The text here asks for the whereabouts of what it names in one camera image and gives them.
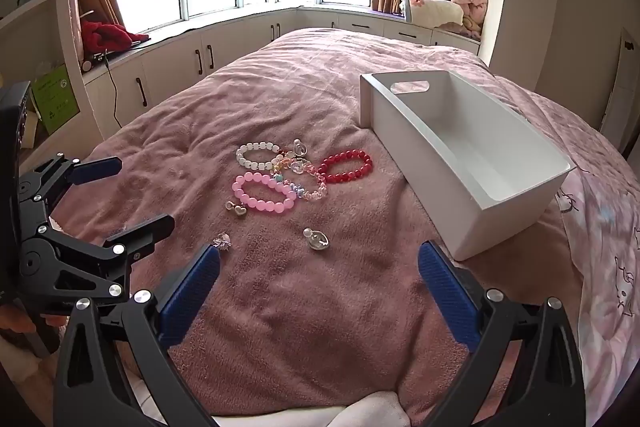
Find person's left hand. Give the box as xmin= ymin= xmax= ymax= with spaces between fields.
xmin=0 ymin=307 xmax=68 ymax=335

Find colourful clear bead bracelet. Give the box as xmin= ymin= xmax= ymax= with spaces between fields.
xmin=272 ymin=154 xmax=328 ymax=202

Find pink bead bracelet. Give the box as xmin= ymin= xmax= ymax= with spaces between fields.
xmin=231 ymin=174 xmax=298 ymax=215

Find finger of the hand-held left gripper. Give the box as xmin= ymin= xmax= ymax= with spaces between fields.
xmin=19 ymin=154 xmax=124 ymax=219
xmin=20 ymin=214 xmax=176 ymax=309

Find cream floral blanket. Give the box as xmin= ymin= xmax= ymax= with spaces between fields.
xmin=400 ymin=0 xmax=465 ymax=28

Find black cable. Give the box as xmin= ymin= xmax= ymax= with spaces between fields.
xmin=102 ymin=49 xmax=123 ymax=128

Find white wall shelf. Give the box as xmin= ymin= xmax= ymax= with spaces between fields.
xmin=0 ymin=0 xmax=60 ymax=32

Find pink cartoon printed sheet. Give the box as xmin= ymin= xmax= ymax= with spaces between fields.
xmin=495 ymin=77 xmax=640 ymax=408

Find pink plush blanket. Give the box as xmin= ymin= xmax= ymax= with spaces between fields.
xmin=449 ymin=0 xmax=488 ymax=28

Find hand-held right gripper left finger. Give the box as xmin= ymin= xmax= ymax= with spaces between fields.
xmin=52 ymin=244 xmax=222 ymax=427

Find pearl charm ring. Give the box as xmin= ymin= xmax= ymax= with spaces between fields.
xmin=302 ymin=227 xmax=332 ymax=253

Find red cloth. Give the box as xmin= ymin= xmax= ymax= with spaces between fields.
xmin=80 ymin=19 xmax=151 ymax=55

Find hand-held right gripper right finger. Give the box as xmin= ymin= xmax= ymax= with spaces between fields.
xmin=417 ymin=241 xmax=587 ymax=427

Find red bead bracelet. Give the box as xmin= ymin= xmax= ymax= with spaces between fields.
xmin=317 ymin=150 xmax=374 ymax=185

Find person's white clothing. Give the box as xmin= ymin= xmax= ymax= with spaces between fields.
xmin=210 ymin=389 xmax=426 ymax=427

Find pink fleece blanket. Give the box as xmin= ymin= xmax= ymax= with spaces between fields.
xmin=47 ymin=27 xmax=583 ymax=413

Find white bead bracelet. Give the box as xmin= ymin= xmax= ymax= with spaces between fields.
xmin=236 ymin=140 xmax=286 ymax=172

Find white window seat cabinets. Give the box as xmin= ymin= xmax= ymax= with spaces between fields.
xmin=82 ymin=7 xmax=481 ymax=142

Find white plastic storage box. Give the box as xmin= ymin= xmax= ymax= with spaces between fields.
xmin=359 ymin=69 xmax=577 ymax=262

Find pink padded panel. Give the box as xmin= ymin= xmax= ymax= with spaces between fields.
xmin=67 ymin=0 xmax=84 ymax=72

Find green cardboard box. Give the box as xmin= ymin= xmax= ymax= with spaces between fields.
xmin=31 ymin=66 xmax=81 ymax=132

